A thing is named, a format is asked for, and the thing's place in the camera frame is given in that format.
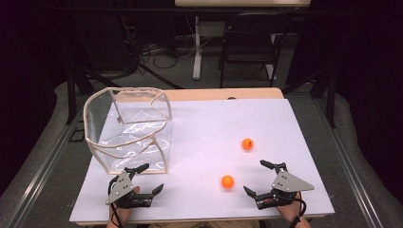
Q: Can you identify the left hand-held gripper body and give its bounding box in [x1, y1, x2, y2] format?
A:
[105, 167, 155, 209]

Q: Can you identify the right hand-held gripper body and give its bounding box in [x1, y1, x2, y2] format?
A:
[254, 161, 316, 211]

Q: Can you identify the plain orange ball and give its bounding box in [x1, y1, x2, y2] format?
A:
[221, 175, 235, 190]

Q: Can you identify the clear plastic bag beige trim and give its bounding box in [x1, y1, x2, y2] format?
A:
[83, 86, 174, 176]

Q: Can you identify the person's right hand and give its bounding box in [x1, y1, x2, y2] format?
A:
[275, 199, 307, 225]

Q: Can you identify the white board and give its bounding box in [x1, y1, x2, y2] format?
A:
[68, 98, 336, 223]

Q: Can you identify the wooden table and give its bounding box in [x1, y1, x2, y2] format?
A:
[75, 87, 331, 227]

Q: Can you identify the black stand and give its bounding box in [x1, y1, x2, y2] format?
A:
[280, 67, 337, 129]
[65, 63, 122, 125]

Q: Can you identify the black chair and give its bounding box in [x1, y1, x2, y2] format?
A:
[218, 12, 293, 88]

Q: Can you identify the white desk leg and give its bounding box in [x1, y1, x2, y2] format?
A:
[192, 15, 202, 81]

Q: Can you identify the light desk top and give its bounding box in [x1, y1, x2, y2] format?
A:
[174, 0, 312, 8]

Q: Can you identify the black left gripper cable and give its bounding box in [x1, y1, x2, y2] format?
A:
[107, 175, 125, 228]

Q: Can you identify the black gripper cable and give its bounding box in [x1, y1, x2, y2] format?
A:
[288, 190, 308, 228]
[107, 175, 125, 228]

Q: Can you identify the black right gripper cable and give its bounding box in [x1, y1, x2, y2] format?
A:
[288, 190, 308, 228]

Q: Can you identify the metal floor rail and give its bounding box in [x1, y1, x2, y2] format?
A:
[313, 98, 385, 228]
[5, 98, 87, 228]

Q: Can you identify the bundle of floor cables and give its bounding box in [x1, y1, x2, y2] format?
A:
[139, 39, 195, 69]

